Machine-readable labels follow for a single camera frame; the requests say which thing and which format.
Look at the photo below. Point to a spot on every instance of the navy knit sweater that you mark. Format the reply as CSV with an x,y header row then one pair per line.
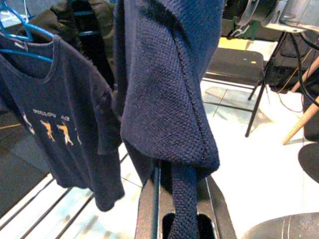
x,y
162,87

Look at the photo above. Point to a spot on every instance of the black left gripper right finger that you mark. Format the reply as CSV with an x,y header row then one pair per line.
x,y
219,219

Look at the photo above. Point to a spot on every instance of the navy printed t-shirt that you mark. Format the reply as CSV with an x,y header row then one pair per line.
x,y
62,94

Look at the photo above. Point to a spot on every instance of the white chair with wooden legs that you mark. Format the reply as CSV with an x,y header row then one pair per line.
x,y
299,123

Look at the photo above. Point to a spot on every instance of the black jacket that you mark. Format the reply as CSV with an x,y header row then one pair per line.
x,y
99,25

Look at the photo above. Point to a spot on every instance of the blue plastic hanger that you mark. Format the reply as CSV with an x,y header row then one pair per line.
x,y
17,37

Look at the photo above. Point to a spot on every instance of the black folding chair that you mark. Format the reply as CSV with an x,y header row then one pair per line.
x,y
234,62

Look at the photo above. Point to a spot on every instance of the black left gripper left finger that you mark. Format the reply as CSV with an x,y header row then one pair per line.
x,y
147,211

